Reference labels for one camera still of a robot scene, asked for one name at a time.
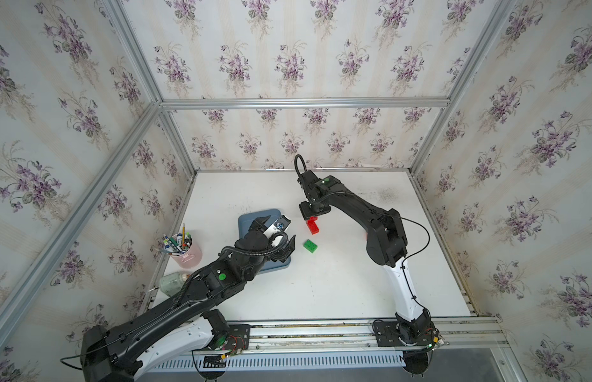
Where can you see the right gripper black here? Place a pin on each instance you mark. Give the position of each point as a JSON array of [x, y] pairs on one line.
[[306, 212]]

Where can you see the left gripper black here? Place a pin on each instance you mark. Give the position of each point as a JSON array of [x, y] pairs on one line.
[[282, 255]]

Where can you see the long red lego brick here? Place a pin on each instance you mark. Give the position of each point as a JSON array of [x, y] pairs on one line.
[[312, 225]]

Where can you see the green lego brick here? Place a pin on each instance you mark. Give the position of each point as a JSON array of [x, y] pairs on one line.
[[310, 246]]

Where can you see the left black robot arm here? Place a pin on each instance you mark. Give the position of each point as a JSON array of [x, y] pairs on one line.
[[189, 319]]

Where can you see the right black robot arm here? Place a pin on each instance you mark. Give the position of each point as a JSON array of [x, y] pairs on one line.
[[386, 245]]

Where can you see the pen cup with pens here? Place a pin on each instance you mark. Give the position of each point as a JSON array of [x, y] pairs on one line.
[[182, 248]]

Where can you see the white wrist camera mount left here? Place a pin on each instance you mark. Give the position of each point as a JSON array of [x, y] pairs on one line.
[[273, 231]]

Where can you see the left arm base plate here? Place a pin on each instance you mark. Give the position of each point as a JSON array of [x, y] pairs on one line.
[[232, 340]]

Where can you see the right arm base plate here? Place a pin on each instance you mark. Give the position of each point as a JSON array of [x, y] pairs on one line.
[[422, 333]]

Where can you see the white slotted cable duct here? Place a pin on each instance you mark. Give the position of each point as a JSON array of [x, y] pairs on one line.
[[286, 361]]

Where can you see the aluminium rail frame front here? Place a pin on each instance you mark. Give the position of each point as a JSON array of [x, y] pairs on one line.
[[356, 335]]

